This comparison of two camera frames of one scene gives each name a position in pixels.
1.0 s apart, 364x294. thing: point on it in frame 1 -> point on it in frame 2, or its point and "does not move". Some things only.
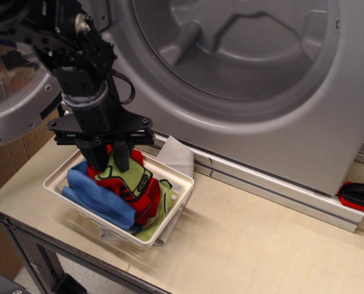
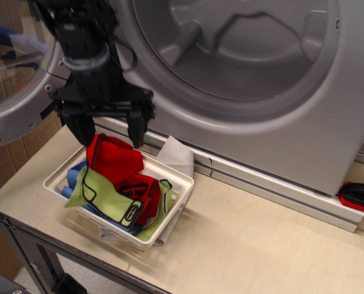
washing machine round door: (19, 90) does not move
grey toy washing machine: (290, 86) does not move
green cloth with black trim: (136, 179) -> (106, 197)
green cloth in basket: (166, 186) does not move
